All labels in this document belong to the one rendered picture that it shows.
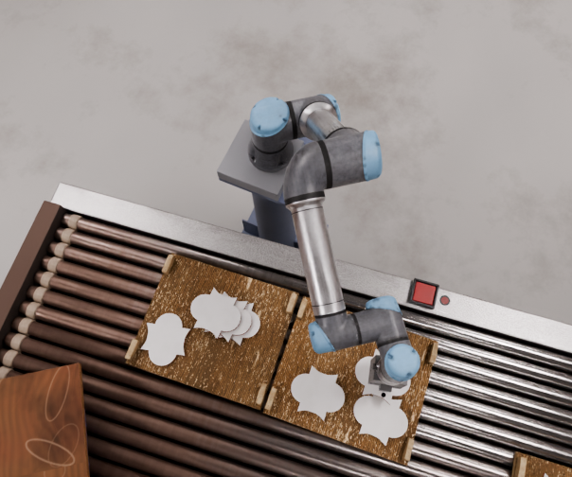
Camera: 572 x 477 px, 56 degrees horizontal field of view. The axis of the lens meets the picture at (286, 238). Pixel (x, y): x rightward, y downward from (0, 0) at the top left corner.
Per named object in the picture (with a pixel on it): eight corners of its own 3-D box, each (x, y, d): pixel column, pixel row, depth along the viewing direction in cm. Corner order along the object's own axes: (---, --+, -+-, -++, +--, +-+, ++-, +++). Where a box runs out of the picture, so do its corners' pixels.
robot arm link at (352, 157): (282, 97, 168) (323, 149, 120) (329, 88, 169) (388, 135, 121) (288, 134, 174) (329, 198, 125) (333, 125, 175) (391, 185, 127)
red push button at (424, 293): (415, 282, 164) (416, 281, 163) (435, 288, 163) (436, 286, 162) (411, 301, 162) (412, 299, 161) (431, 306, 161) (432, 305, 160)
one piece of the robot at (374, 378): (371, 390, 129) (363, 395, 144) (409, 397, 128) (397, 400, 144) (376, 349, 132) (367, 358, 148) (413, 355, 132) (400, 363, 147)
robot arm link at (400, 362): (415, 336, 120) (427, 374, 117) (405, 344, 131) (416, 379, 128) (381, 344, 120) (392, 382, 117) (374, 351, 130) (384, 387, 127)
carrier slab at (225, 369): (172, 254, 168) (171, 253, 166) (298, 294, 163) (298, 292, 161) (126, 363, 156) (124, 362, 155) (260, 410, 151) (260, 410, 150)
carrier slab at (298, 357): (303, 297, 163) (303, 295, 161) (437, 342, 157) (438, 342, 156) (262, 413, 151) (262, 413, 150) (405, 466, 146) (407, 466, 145)
